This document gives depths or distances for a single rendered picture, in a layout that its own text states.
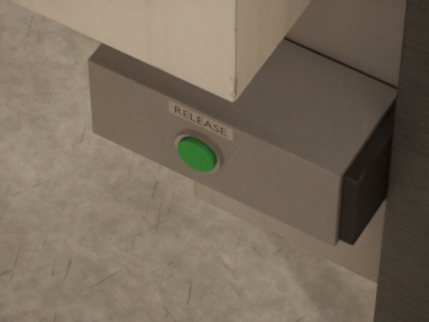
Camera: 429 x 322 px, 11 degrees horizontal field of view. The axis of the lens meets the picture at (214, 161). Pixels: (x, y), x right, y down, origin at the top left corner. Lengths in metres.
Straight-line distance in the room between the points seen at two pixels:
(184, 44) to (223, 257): 1.59
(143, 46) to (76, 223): 1.60
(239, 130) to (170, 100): 0.05
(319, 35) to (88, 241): 1.40
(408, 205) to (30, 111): 1.55
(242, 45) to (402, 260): 0.34
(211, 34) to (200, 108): 0.22
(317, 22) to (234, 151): 0.10
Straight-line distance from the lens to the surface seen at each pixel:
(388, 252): 1.55
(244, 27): 1.25
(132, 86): 1.49
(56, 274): 2.83
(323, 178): 1.44
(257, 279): 2.82
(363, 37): 1.47
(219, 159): 1.48
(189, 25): 1.25
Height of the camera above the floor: 2.32
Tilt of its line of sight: 52 degrees down
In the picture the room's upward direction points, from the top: straight up
